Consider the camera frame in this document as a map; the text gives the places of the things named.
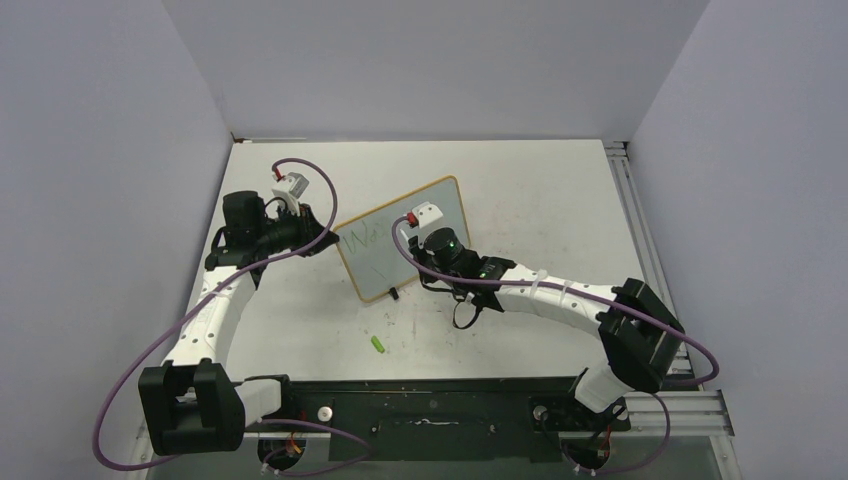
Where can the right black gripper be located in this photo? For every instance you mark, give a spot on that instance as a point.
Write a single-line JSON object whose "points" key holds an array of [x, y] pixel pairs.
{"points": [[419, 252]]}

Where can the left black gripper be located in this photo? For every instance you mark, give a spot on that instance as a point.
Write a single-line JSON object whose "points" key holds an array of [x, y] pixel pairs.
{"points": [[308, 228]]}

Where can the yellow framed whiteboard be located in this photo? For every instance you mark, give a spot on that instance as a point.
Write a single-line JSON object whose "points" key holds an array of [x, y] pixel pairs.
{"points": [[365, 242]]}

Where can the green marker cap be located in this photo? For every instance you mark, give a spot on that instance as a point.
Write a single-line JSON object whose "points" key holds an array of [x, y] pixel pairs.
{"points": [[375, 341]]}

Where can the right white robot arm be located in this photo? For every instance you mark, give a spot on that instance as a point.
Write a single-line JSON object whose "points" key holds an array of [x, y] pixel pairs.
{"points": [[639, 334]]}

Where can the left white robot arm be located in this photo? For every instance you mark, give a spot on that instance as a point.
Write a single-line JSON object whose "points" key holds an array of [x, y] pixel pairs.
{"points": [[189, 402]]}

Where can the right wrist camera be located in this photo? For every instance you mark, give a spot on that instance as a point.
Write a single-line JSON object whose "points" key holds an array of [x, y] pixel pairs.
{"points": [[426, 216]]}

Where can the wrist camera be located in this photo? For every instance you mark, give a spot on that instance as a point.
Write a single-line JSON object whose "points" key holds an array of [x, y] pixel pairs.
{"points": [[426, 216], [290, 185]]}

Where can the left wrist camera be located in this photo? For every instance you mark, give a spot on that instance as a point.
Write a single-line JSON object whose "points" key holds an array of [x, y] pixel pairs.
{"points": [[290, 185]]}

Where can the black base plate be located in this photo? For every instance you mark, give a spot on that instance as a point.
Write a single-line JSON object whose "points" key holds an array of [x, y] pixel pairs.
{"points": [[444, 420]]}

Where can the aluminium rail frame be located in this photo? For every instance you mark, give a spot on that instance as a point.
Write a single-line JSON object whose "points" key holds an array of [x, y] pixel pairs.
{"points": [[694, 411]]}

